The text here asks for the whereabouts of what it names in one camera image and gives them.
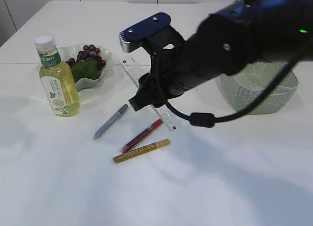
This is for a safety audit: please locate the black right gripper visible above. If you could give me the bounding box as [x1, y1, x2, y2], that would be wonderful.
[129, 26, 220, 111]

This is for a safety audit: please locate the clear plastic ruler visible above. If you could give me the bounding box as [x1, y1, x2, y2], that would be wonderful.
[120, 57, 183, 131]

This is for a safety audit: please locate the silver glitter pen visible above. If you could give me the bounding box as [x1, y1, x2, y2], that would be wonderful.
[92, 104, 129, 140]

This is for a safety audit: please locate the gold glitter pen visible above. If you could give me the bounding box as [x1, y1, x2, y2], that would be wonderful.
[112, 139, 171, 164]

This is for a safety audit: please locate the clear plastic sheet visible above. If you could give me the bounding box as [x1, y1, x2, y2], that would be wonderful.
[244, 79, 266, 90]

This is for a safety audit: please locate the purple grape bunch with leaves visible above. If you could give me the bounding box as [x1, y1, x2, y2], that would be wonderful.
[66, 45, 106, 83]

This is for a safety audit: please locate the red glitter pen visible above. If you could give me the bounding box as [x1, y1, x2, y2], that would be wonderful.
[121, 119, 163, 154]

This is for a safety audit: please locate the yellow tea bottle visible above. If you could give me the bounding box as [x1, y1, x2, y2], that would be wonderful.
[34, 35, 80, 117]

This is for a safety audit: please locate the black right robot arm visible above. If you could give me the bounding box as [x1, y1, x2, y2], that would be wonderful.
[121, 0, 313, 111]

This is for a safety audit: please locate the green plastic woven basket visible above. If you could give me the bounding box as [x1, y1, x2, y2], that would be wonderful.
[215, 61, 299, 114]

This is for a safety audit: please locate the green wavy glass plate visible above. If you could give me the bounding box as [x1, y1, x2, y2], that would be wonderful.
[59, 44, 114, 90]

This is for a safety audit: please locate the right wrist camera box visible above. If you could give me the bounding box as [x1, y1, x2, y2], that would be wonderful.
[119, 12, 171, 53]

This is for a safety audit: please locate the black cable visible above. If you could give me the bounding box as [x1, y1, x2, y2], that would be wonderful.
[154, 35, 313, 128]

